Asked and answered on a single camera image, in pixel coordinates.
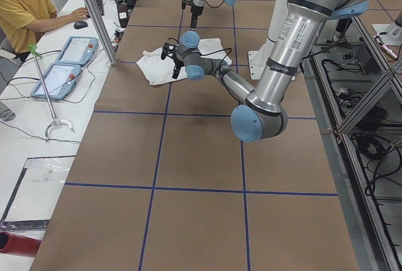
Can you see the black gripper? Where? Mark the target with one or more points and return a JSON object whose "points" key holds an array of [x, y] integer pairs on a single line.
{"points": [[195, 12], [178, 63]]}

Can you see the white printed t-shirt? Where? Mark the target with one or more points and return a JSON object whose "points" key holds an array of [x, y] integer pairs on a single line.
{"points": [[200, 57]]}

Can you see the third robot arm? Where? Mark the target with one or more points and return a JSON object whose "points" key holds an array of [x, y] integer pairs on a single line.
{"points": [[389, 34]]}

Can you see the black labelled box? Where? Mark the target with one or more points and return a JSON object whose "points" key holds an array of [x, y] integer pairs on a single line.
{"points": [[123, 15]]}

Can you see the upper teach pendant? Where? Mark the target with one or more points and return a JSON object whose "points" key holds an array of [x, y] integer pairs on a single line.
{"points": [[78, 50]]}

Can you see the teach pendant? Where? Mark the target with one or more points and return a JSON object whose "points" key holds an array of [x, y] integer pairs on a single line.
{"points": [[78, 50], [60, 79]]}

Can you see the black keyboard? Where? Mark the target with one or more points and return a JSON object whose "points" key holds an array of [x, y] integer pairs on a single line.
{"points": [[99, 2]]}

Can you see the black computer mouse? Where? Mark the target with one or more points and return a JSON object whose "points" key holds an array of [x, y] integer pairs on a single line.
{"points": [[80, 24]]}

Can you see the lower teach pendant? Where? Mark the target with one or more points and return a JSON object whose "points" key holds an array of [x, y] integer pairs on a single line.
{"points": [[60, 79]]}

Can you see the metal grabber pole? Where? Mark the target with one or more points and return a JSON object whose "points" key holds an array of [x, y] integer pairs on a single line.
{"points": [[56, 120]]}

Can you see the seated person yellow shirt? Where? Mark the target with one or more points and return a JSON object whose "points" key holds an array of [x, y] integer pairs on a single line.
{"points": [[25, 21]]}

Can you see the transparent plastic bag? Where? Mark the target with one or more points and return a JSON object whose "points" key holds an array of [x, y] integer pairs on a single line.
{"points": [[35, 195]]}

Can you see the red fire extinguisher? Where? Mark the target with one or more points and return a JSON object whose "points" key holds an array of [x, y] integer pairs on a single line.
{"points": [[19, 245]]}

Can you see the aluminium frame post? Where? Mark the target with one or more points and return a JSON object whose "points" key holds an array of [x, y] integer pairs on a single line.
{"points": [[101, 30]]}

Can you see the aluminium frame rack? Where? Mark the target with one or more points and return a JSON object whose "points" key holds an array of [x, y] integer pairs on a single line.
{"points": [[353, 73]]}

